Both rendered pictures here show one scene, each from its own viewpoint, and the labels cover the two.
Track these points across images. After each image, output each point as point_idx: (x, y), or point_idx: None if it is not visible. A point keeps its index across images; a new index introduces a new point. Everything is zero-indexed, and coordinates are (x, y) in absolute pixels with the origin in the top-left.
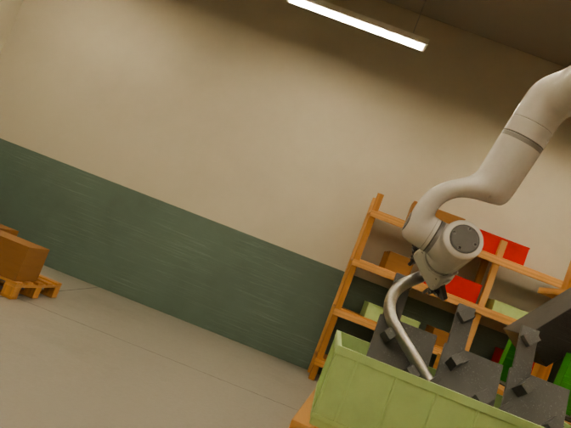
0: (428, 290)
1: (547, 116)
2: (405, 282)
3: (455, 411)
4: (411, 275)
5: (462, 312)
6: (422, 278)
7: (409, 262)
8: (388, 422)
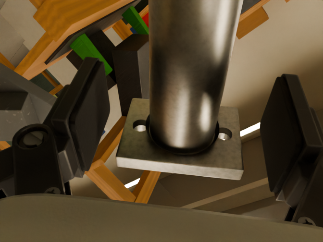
0: (48, 127)
1: None
2: (195, 2)
3: None
4: (217, 68)
5: (16, 120)
6: (160, 111)
7: (303, 97)
8: None
